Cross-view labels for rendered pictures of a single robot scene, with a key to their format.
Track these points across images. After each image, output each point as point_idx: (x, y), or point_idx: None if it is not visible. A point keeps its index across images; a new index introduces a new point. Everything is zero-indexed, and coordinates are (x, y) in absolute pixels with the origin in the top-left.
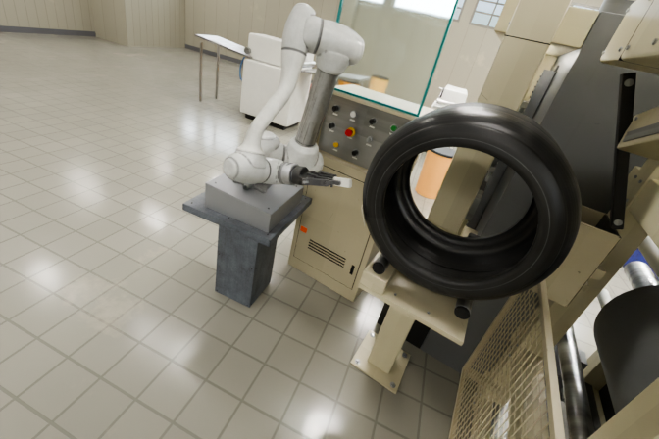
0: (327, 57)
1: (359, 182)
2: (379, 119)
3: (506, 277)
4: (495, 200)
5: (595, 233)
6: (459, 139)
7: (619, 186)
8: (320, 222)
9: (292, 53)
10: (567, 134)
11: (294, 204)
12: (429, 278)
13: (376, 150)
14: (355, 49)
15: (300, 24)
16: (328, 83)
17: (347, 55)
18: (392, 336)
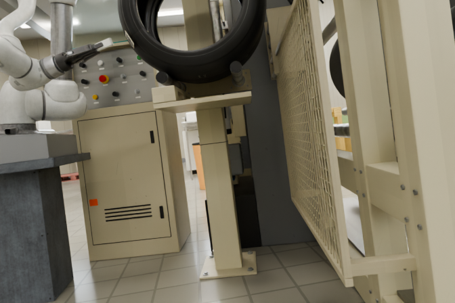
0: None
1: (130, 115)
2: (124, 56)
3: (242, 13)
4: None
5: (286, 9)
6: None
7: None
8: (108, 182)
9: None
10: None
11: (71, 149)
12: (199, 52)
13: (133, 83)
14: None
15: None
16: (65, 12)
17: None
18: (223, 214)
